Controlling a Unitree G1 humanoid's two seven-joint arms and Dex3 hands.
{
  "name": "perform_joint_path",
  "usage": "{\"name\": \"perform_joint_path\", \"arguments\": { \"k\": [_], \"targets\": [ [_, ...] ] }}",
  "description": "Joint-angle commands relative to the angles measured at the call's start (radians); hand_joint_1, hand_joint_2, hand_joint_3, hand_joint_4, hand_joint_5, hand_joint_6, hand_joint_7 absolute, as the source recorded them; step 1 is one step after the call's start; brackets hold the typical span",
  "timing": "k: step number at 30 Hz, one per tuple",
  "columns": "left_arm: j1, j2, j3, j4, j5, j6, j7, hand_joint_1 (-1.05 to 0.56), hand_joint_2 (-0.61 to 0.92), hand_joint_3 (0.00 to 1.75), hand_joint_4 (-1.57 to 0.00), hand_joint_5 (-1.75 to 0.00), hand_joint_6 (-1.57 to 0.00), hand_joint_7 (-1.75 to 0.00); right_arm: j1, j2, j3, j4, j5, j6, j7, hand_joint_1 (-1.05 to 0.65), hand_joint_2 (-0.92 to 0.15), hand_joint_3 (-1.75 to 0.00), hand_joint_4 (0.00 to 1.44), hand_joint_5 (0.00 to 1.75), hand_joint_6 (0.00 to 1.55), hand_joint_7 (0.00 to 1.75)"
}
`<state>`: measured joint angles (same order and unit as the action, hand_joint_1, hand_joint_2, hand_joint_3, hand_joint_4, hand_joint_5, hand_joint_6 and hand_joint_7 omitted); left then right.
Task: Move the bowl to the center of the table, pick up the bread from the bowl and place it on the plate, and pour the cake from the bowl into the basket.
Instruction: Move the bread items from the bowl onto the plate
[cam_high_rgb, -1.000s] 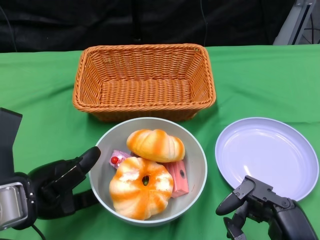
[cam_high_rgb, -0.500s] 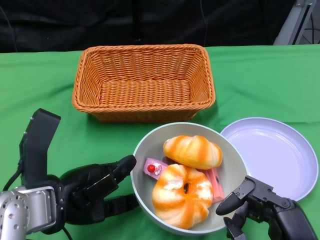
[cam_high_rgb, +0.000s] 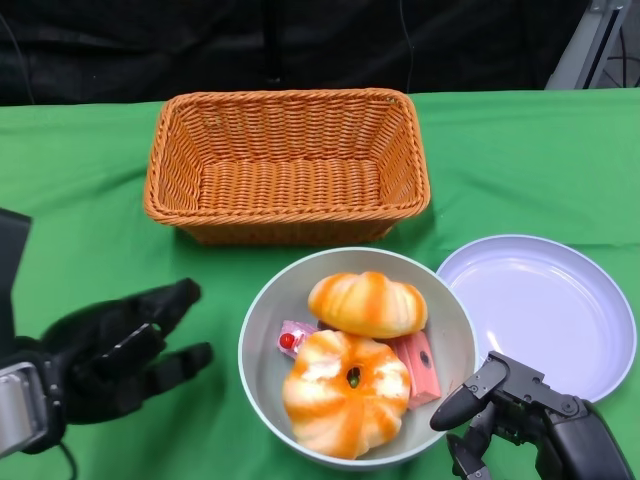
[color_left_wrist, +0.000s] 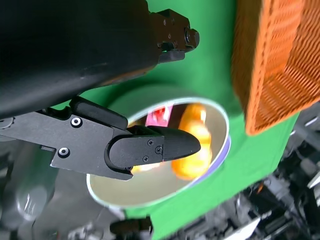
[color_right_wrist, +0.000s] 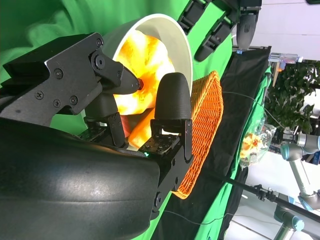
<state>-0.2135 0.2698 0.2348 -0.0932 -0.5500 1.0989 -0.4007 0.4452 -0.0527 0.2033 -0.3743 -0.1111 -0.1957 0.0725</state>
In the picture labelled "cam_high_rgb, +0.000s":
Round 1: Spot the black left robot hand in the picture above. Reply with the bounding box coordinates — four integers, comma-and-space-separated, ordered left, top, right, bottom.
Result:
29, 278, 215, 429

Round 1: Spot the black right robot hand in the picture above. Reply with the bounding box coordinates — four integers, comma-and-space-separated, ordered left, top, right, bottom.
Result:
429, 350, 634, 480

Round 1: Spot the ring-shaped orange striped bread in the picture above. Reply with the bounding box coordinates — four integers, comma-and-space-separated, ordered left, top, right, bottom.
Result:
282, 329, 412, 460

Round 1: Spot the oval orange striped bread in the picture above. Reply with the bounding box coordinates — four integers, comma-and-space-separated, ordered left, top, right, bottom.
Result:
307, 271, 429, 339

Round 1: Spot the grey-green round bowl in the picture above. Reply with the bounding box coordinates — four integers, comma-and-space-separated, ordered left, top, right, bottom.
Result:
237, 247, 479, 471

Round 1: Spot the lavender round plate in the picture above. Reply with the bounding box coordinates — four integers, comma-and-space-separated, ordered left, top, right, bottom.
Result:
435, 234, 632, 404

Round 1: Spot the pink cake slice black dot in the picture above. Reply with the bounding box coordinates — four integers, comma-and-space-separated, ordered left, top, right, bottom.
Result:
389, 332, 442, 411

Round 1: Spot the pink cake with red cherry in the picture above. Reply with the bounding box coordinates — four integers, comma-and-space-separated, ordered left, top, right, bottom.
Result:
276, 319, 321, 357

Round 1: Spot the orange wicker basket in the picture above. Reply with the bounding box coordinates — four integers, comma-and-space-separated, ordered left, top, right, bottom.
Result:
143, 87, 431, 246

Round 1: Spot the green tablecloth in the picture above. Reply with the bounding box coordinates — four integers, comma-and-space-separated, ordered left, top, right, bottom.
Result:
0, 87, 640, 480

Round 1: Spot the black vertical pole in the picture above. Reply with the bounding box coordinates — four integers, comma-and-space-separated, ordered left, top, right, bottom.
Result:
263, 0, 284, 84

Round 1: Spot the grey aluminium frame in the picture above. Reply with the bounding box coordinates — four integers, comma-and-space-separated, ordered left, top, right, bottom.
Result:
544, 0, 626, 91

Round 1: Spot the thin black hanging cable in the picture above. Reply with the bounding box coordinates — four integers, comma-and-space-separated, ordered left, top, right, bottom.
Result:
395, 0, 415, 94

